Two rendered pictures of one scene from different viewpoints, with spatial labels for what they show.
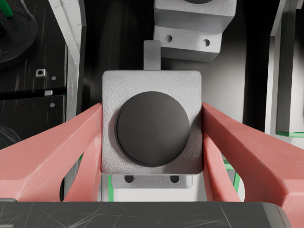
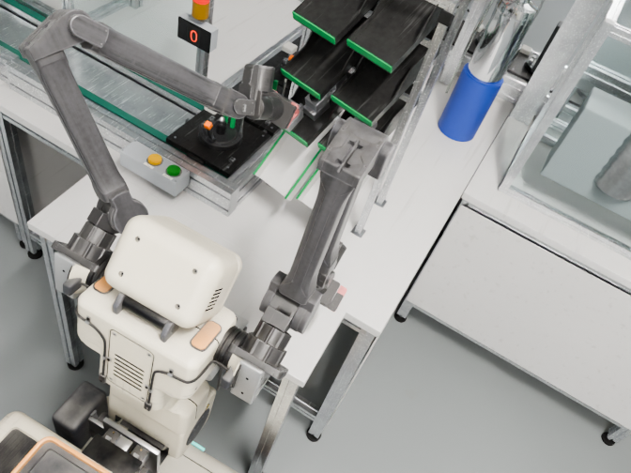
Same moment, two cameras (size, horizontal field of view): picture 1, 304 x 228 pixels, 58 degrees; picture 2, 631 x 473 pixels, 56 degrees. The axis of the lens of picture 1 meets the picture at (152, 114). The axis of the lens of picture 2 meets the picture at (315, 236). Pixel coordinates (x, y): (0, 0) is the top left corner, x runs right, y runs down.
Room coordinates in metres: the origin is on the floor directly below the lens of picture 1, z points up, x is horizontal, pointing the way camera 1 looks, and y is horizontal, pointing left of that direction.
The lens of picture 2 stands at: (-1.07, -0.63, 2.24)
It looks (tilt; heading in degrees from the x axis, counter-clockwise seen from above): 48 degrees down; 22
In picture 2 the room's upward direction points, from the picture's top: 18 degrees clockwise
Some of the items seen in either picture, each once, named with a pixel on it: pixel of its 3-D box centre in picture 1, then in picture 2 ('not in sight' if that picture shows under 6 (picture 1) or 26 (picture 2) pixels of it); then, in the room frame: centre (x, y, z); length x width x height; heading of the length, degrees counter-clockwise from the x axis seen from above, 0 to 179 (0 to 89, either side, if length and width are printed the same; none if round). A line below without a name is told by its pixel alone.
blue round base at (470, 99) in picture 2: not in sight; (469, 102); (0.97, -0.25, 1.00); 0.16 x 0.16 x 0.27
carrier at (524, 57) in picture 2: not in sight; (544, 61); (1.52, -0.36, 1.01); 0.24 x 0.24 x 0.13; 6
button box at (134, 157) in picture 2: not in sight; (154, 167); (-0.11, 0.32, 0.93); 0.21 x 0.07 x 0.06; 96
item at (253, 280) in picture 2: not in sight; (228, 224); (-0.06, 0.06, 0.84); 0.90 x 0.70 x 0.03; 99
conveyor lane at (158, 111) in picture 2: not in sight; (149, 105); (0.10, 0.56, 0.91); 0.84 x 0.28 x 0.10; 96
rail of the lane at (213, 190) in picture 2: not in sight; (119, 132); (-0.07, 0.52, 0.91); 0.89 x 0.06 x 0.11; 96
